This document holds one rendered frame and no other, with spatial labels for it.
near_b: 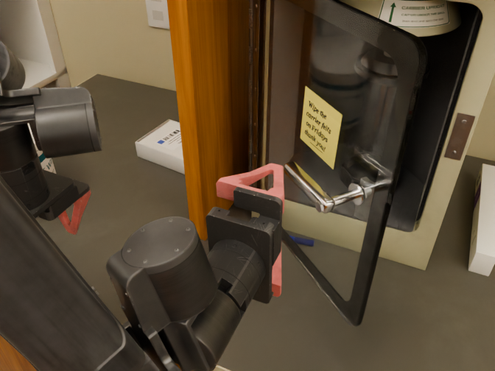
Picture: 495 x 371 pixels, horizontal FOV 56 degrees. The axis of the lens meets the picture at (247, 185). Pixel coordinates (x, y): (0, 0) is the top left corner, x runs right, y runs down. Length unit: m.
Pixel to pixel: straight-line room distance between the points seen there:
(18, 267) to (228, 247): 0.20
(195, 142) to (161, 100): 0.60
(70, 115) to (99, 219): 0.44
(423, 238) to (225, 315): 0.47
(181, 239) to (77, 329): 0.09
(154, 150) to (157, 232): 0.67
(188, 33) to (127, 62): 0.82
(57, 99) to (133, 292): 0.26
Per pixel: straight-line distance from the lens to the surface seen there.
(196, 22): 0.65
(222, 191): 0.44
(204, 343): 0.38
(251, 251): 0.43
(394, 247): 0.82
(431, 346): 0.75
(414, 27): 0.66
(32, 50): 1.70
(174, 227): 0.36
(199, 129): 0.71
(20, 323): 0.31
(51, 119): 0.52
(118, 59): 1.47
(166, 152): 1.01
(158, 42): 1.36
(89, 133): 0.51
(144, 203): 0.94
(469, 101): 0.66
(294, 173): 0.55
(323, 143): 0.57
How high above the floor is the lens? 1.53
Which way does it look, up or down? 38 degrees down
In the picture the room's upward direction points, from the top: straight up
